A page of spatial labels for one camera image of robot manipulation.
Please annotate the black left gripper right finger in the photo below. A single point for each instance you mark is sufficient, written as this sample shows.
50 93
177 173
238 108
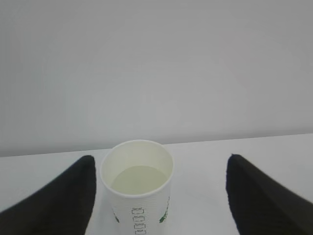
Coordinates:
262 206

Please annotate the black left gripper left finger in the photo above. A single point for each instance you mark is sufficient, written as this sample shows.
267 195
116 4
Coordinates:
62 207

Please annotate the white paper cup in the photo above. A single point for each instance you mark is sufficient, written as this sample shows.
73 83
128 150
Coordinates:
137 176

